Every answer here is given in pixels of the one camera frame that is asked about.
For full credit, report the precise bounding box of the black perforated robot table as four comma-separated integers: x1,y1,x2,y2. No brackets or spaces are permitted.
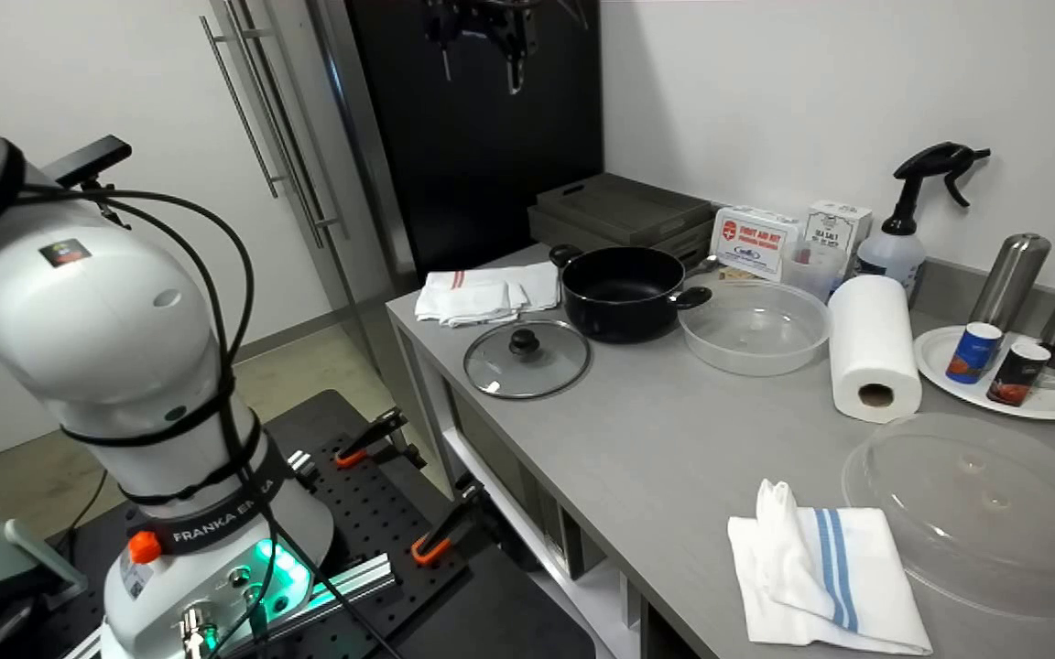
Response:
49,387,597,659

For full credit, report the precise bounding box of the glass lid with black knob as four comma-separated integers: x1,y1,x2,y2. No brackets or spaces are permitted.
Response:
460,316,594,402

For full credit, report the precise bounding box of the white towel with red stripe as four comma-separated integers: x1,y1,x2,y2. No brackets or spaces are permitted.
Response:
410,260,563,329

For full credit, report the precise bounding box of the white paper towel roll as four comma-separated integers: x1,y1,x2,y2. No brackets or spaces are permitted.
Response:
823,271,928,429

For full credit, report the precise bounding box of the white carton box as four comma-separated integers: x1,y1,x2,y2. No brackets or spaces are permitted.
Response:
791,196,875,304

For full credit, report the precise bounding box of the red and white box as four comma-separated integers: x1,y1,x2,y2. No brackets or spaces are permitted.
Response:
708,202,809,285

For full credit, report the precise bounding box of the spray bottle with black trigger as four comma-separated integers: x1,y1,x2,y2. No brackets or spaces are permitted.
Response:
852,138,996,297

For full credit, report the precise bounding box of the white towel with blue stripes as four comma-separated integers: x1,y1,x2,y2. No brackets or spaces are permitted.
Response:
726,474,936,659

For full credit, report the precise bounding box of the clear glass round dish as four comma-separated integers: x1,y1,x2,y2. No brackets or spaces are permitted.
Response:
675,273,833,380

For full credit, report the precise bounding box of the dark red spice jar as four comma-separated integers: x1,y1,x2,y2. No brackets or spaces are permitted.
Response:
985,338,1055,410

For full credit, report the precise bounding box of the blue spice jar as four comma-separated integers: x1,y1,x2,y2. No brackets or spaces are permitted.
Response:
942,318,1008,387

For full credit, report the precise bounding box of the aluminium extrusion rail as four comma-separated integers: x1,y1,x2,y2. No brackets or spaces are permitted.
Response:
267,554,400,618

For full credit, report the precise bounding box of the large clear plastic cover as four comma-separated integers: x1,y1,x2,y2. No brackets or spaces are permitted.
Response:
840,412,1055,622

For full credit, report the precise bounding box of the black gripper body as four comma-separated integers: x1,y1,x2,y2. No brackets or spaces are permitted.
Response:
422,0,542,58

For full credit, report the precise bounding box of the black cooking pot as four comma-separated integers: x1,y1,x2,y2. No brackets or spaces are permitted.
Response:
546,241,718,346

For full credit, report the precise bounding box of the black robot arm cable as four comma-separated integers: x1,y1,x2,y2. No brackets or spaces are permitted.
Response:
0,138,402,659

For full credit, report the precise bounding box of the white open shelf unit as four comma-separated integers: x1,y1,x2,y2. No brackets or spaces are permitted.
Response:
387,307,659,659

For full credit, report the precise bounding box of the black refrigerator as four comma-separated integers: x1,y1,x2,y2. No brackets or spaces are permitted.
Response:
342,0,608,277

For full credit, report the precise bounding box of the black clamp with orange tip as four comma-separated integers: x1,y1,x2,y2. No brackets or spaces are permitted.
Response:
410,480,487,570
328,407,413,474

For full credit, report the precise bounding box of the steel door handle bar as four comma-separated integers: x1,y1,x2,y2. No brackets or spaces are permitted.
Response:
199,11,286,202
227,0,347,241

